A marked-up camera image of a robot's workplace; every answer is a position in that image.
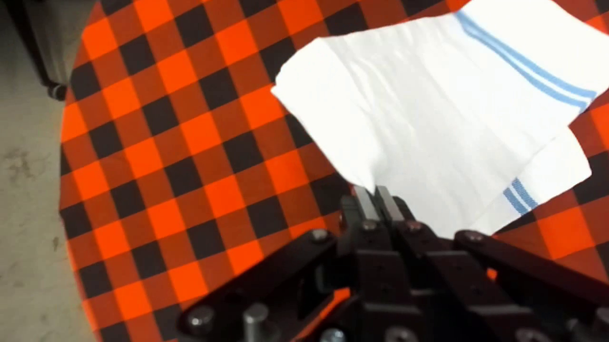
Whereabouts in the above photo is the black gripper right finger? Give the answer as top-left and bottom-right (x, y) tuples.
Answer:
(375, 185), (609, 342)

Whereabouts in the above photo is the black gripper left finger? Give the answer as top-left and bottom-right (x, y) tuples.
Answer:
(179, 187), (383, 342)

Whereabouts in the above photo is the white towel with blue stripes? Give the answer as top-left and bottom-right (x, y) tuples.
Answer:
(270, 0), (609, 240)

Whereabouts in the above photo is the red black checkered tablecloth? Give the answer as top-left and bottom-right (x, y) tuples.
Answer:
(57, 0), (609, 342)

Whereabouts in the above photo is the dark grey wheeled base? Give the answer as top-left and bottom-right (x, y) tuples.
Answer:
(8, 0), (72, 103)

